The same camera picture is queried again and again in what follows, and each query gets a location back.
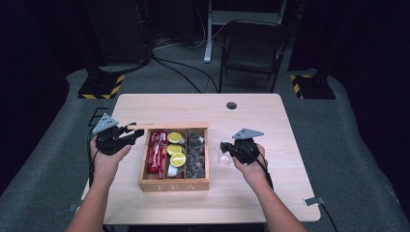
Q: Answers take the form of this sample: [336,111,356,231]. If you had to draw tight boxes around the black clip cable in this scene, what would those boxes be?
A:
[318,204,340,232]

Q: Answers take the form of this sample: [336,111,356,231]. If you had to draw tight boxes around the left hand-held gripper black cable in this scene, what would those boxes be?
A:
[86,128,102,189]

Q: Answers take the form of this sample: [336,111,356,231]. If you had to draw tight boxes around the yellow lid capsule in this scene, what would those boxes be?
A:
[166,131,184,145]
[169,152,188,168]
[165,143,184,157]

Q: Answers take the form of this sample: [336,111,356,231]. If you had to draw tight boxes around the pile of dark tea bags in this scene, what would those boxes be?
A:
[186,129,207,179]

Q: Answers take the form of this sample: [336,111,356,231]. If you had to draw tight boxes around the right hand-held gripper black cable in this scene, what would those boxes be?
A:
[254,151,276,191]

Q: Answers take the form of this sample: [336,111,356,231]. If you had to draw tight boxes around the white metal stand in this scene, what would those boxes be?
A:
[203,0,288,64]

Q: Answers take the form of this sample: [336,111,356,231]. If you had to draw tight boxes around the black yellow striped stand base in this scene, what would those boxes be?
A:
[288,73,337,101]
[77,73,126,101]

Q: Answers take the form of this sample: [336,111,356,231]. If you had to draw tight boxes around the black floor cable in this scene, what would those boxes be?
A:
[152,57,203,94]
[154,56,220,94]

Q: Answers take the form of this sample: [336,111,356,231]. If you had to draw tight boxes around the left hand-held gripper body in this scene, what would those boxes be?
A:
[92,112,132,156]

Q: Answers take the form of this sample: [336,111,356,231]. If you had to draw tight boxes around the white floor cables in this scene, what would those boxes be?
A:
[154,25,224,51]

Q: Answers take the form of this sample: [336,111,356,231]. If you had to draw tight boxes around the black equipment cabinet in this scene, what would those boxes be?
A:
[84,0,153,67]

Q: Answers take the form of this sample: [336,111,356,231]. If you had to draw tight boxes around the person's left hand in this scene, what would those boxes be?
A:
[89,138,132,188]

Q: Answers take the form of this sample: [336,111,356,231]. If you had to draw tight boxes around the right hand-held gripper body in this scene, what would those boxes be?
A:
[231,128,265,165]

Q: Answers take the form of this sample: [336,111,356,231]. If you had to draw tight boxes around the white capsule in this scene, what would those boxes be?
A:
[166,162,179,179]

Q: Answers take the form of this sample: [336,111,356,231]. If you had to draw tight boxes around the red sachet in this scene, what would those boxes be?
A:
[157,130,169,180]
[147,130,161,174]

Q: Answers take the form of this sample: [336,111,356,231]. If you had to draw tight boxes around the hand-held gripper black cable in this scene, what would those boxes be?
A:
[86,128,102,189]
[254,151,276,191]

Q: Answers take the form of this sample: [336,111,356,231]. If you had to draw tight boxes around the clear glass cup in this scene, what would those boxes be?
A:
[216,138,238,165]

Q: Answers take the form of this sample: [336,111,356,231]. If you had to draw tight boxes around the person's right hand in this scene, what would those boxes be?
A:
[232,143,269,188]

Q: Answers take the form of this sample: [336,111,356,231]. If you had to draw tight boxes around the wooden tea box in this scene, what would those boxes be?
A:
[128,122,211,193]

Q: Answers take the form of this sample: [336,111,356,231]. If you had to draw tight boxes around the black folding chair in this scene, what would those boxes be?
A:
[219,19,290,94]

